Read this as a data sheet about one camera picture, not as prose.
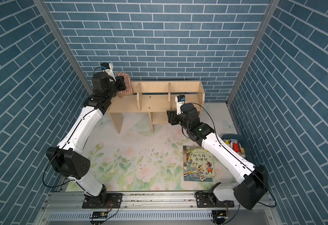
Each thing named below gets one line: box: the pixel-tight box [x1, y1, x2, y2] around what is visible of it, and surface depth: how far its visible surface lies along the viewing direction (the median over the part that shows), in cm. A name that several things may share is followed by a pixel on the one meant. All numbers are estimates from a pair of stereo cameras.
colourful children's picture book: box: [183, 145, 216, 182], surface depth 88 cm
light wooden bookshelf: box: [108, 80, 206, 134], surface depth 87 cm
